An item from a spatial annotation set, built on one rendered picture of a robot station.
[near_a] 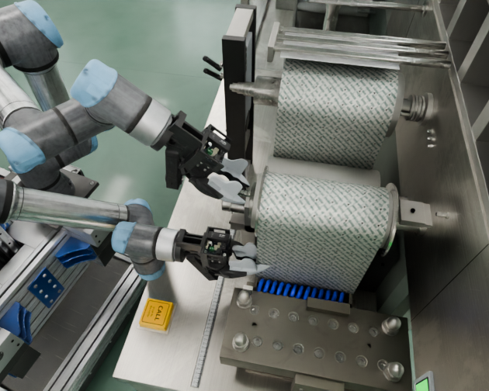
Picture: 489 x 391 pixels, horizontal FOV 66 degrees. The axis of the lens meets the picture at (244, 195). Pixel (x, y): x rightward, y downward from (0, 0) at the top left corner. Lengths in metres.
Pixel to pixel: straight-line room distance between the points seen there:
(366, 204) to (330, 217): 0.07
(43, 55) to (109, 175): 1.61
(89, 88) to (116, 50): 3.13
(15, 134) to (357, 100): 0.63
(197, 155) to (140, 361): 0.57
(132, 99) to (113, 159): 2.07
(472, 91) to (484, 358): 0.45
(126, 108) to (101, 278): 1.40
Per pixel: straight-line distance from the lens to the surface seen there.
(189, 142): 0.67
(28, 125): 0.74
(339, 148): 0.90
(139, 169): 2.60
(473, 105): 0.77
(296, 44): 0.87
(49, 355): 1.91
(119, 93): 0.65
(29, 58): 1.09
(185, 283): 1.08
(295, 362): 0.88
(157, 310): 1.04
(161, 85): 3.25
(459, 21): 0.93
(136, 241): 0.89
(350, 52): 0.83
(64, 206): 0.97
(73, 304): 1.95
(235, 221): 0.89
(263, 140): 1.41
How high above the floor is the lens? 1.88
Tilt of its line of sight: 52 degrees down
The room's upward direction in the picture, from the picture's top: straight up
